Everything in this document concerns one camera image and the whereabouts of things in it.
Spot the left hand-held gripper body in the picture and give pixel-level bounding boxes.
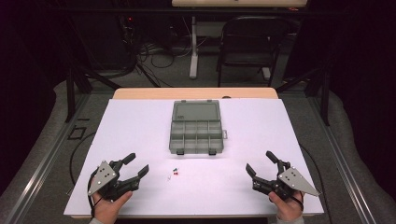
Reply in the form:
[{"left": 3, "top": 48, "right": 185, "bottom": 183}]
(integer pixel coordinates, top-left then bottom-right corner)
[{"left": 87, "top": 160, "right": 141, "bottom": 202}]

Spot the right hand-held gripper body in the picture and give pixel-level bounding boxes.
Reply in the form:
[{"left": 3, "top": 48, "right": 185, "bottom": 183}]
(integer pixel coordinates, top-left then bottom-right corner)
[{"left": 251, "top": 167, "right": 321, "bottom": 201}]

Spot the grey clear compartment organizer box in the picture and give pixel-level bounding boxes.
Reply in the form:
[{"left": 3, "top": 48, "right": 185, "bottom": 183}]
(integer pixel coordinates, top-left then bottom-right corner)
[{"left": 168, "top": 99, "right": 229, "bottom": 156}]

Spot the person's right hand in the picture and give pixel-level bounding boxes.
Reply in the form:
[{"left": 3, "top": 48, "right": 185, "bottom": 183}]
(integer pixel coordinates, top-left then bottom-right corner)
[{"left": 268, "top": 189, "right": 304, "bottom": 223}]

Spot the person's left hand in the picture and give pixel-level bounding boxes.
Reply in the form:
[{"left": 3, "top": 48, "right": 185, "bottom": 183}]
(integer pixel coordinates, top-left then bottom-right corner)
[{"left": 92, "top": 189, "right": 134, "bottom": 224}]

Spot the white table board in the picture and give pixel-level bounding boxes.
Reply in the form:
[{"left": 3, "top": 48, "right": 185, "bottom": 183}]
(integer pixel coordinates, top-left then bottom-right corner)
[{"left": 64, "top": 98, "right": 325, "bottom": 217}]

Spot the black metal stand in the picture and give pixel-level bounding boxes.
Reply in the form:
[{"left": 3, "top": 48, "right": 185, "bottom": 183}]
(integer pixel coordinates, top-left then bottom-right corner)
[
  {"left": 64, "top": 65, "right": 123, "bottom": 123},
  {"left": 275, "top": 65, "right": 332, "bottom": 127}
]

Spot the black computer tower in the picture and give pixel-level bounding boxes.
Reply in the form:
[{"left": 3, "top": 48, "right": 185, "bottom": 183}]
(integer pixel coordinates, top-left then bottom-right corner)
[{"left": 117, "top": 14, "right": 138, "bottom": 64}]

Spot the black folding chair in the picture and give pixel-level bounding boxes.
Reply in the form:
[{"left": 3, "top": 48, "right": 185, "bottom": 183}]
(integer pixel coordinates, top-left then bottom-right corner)
[{"left": 216, "top": 16, "right": 294, "bottom": 89}]

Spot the white-legged wooden desk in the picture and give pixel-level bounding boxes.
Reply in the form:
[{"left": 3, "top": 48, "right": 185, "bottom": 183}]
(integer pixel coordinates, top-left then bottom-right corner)
[{"left": 171, "top": 0, "right": 308, "bottom": 80}]

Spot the black wrist cord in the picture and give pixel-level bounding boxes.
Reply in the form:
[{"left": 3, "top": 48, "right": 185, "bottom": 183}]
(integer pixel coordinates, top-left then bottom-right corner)
[
  {"left": 88, "top": 175, "right": 105, "bottom": 218},
  {"left": 290, "top": 191, "right": 305, "bottom": 213}
]

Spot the black floor cable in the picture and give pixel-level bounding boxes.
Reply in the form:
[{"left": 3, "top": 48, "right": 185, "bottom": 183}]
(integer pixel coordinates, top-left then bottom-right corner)
[
  {"left": 68, "top": 132, "right": 97, "bottom": 188},
  {"left": 299, "top": 145, "right": 328, "bottom": 224}
]

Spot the metal floor rail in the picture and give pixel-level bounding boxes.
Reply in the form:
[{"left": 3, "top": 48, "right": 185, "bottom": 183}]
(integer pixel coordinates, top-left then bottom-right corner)
[
  {"left": 0, "top": 92, "right": 92, "bottom": 224},
  {"left": 305, "top": 95, "right": 379, "bottom": 224}
]

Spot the tangle of floor cables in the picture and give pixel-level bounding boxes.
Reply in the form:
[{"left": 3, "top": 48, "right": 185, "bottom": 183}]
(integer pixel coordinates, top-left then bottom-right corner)
[{"left": 135, "top": 18, "right": 209, "bottom": 70}]

